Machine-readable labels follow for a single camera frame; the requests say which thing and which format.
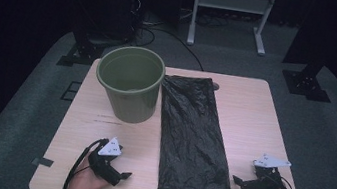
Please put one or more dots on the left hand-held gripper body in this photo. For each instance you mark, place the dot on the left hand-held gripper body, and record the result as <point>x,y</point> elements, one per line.
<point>102,165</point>

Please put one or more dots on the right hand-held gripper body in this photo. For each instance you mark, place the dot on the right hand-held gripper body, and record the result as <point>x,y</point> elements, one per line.
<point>262,184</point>

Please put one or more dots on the green plastic bin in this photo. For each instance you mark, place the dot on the green plastic bin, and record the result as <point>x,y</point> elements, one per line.
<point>127,105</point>

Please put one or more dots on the black plastic garbage bag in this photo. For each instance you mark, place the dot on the black plastic garbage bag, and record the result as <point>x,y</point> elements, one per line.
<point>190,135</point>

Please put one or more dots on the person's left hand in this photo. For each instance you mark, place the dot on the person's left hand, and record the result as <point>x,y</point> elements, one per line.
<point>83,186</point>

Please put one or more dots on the grey tape strip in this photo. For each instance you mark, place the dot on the grey tape strip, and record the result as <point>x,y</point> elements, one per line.
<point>42,162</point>

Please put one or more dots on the black stand base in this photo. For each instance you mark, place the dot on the black stand base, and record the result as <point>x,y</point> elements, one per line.
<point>306,83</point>
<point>83,51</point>

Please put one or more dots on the white metal stand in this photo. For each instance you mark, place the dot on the white metal stand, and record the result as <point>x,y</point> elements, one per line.
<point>234,2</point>

